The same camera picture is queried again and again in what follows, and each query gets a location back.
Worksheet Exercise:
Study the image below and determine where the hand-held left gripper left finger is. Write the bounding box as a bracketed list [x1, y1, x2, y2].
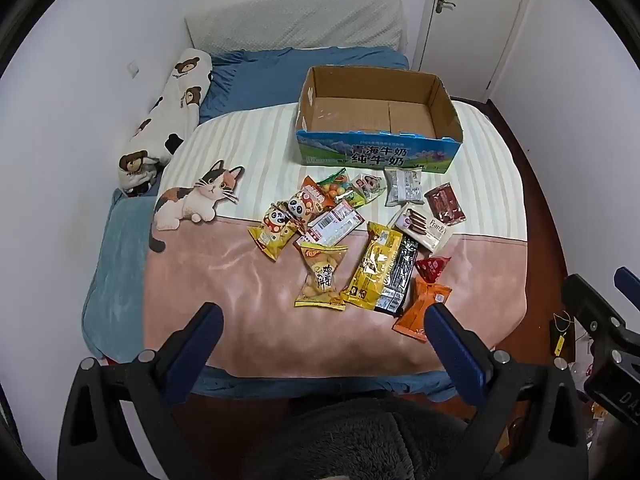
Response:
[59, 302, 225, 480]

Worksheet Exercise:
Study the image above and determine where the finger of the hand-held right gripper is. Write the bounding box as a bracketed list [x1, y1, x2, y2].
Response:
[614, 267, 640, 311]
[561, 274, 628, 346]

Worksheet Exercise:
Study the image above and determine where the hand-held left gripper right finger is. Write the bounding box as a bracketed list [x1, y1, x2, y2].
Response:
[424, 304, 590, 480]

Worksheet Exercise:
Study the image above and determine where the orange snack packet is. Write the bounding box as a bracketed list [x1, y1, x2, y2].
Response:
[391, 276, 453, 343]

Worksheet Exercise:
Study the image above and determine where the small red triangular packet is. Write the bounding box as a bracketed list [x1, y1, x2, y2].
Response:
[415, 255, 452, 283]

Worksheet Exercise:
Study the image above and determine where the black long snack packet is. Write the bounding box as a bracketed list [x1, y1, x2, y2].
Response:
[374, 237, 420, 316]

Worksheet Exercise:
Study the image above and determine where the yellow and black long packet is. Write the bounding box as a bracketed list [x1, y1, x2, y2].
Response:
[341, 221, 404, 309]

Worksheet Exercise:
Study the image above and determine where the beige chocolate wafer packet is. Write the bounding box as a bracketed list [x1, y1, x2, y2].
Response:
[389, 203, 455, 252]

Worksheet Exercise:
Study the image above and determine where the yellow panda snack packet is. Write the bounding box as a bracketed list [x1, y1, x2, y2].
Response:
[248, 203, 301, 262]

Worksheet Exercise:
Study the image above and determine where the yellow puffed snack packet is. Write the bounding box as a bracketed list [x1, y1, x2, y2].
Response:
[294, 242, 349, 309]

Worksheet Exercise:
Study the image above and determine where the grey and white snack packet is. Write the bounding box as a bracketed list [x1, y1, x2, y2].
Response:
[384, 168, 426, 208]

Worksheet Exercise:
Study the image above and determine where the red and white long packet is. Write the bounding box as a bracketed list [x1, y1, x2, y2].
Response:
[299, 200, 366, 248]

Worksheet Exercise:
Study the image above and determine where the red panda snack packet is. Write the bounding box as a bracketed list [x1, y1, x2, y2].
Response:
[285, 176, 337, 233]

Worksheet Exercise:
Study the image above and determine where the cardboard box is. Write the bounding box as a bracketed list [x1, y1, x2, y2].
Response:
[294, 66, 465, 175]

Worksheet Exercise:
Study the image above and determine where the teal fleece blanket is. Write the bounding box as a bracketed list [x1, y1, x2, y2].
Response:
[81, 189, 161, 361]

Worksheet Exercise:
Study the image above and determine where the grey fleece clothing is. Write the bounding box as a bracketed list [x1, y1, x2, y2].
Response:
[240, 399, 501, 480]

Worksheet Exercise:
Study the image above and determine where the dark red snack packet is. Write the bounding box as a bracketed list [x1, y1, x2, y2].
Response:
[424, 182, 467, 226]

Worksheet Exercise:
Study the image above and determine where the small packet with faces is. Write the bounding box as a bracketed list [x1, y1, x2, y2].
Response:
[350, 172, 388, 204]

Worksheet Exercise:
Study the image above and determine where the green candy packet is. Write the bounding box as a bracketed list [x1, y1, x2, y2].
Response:
[316, 167, 368, 208]

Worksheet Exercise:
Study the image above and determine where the white bear print pillow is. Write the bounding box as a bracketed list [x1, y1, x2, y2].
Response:
[117, 47, 213, 193]

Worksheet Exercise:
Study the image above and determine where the blue bed sheet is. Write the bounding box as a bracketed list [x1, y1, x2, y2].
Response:
[115, 46, 466, 406]

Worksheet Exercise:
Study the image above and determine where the white door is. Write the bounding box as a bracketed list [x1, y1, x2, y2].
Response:
[410, 0, 533, 106]

